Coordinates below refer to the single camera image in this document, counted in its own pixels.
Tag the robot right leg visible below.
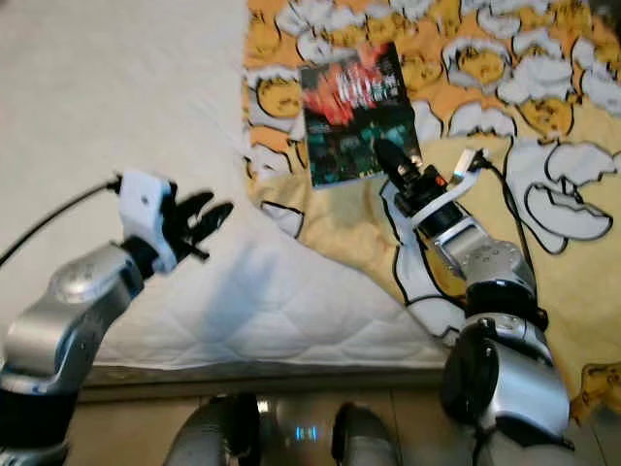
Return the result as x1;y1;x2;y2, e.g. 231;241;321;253
330;402;401;466

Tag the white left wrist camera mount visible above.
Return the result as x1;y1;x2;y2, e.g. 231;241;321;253
118;172;176;275

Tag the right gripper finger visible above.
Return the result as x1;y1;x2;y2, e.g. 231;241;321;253
376;140;416;187

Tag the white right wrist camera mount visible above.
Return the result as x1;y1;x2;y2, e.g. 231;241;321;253
408;146;488;232

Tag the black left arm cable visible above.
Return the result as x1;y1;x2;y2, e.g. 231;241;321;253
0;178;124;267

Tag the white quilted mattress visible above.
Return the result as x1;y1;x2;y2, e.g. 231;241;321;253
0;0;452;370

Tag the silver robot waist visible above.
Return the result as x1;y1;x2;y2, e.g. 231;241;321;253
257;393;336;466

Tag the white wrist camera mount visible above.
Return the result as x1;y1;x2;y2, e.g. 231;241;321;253
408;146;488;232
118;172;176;275

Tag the orange cartoon print blanket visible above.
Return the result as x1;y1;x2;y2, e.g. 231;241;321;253
241;0;621;428

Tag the dark book with red print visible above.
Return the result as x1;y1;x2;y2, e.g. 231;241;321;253
299;39;425;191

